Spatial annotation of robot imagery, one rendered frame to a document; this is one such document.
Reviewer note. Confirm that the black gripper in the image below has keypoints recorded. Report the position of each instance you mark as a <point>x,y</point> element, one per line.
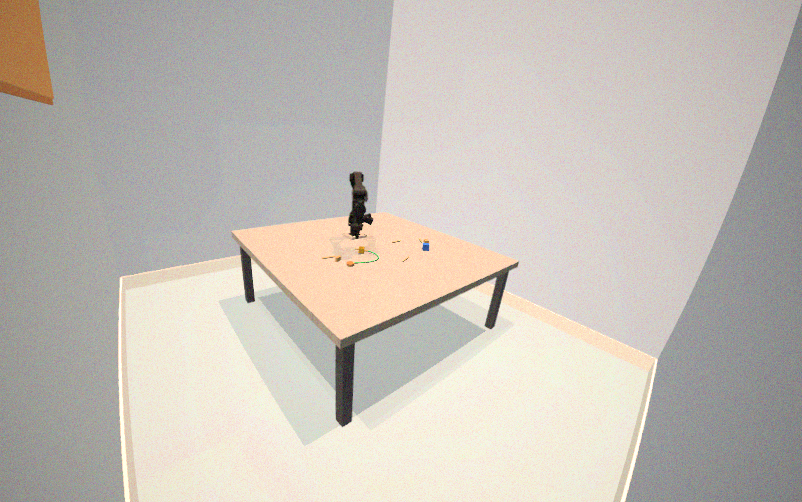
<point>356,227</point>

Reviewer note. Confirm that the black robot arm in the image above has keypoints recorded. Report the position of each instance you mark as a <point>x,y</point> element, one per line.
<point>359,196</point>

